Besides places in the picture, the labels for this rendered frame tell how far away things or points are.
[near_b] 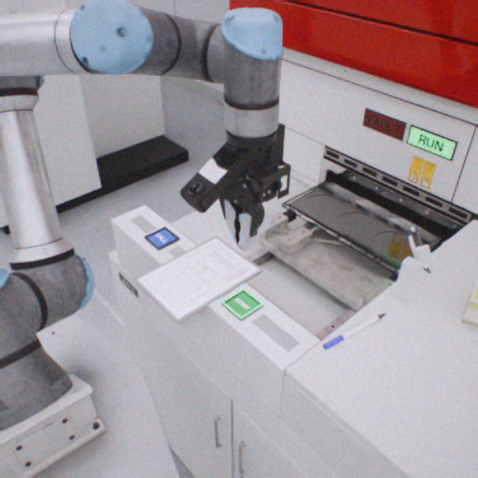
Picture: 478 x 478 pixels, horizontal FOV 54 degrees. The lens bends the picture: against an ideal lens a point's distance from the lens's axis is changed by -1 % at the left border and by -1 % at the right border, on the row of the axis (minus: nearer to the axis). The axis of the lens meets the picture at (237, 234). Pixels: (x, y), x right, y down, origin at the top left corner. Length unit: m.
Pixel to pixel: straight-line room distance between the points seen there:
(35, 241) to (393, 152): 0.85
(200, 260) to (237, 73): 0.46
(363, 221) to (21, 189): 0.78
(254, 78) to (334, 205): 0.70
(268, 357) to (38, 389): 0.37
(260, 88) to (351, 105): 0.69
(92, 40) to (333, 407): 0.59
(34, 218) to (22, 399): 0.30
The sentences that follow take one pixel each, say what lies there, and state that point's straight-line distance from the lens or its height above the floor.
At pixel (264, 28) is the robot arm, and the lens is 0.61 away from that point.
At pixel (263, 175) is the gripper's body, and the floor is 1.24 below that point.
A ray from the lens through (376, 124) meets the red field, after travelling 1.26.
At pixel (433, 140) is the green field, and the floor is 1.11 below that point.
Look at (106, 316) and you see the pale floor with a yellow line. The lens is 2.24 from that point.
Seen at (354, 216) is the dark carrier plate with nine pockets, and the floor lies 0.90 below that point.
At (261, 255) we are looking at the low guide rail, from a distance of 1.16.
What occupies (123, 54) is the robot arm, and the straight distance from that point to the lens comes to 0.54.
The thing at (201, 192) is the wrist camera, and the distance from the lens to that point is 0.66.
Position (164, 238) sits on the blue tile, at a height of 0.96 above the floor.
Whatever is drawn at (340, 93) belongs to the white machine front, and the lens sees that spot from 1.31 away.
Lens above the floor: 1.60
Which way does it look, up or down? 38 degrees down
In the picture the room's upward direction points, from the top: straight up
